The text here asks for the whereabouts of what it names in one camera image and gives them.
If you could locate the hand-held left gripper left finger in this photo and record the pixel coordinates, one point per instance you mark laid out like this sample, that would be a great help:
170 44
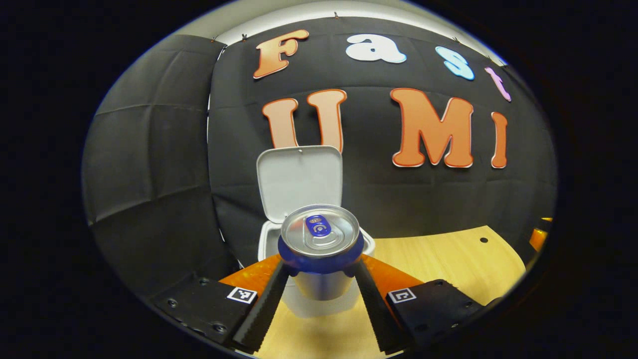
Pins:
261 309

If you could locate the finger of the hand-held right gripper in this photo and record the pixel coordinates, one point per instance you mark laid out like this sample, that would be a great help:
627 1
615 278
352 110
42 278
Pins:
538 239

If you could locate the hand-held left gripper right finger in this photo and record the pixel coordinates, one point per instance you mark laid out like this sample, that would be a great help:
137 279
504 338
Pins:
381 319

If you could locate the blue pop can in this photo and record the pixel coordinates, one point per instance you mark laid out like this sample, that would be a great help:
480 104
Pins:
319 239

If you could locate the white desktop garbage bin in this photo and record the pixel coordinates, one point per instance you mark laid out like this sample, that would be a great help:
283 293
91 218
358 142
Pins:
299 179

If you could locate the wooden desktop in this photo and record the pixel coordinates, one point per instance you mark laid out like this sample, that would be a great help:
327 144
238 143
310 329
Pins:
448 264

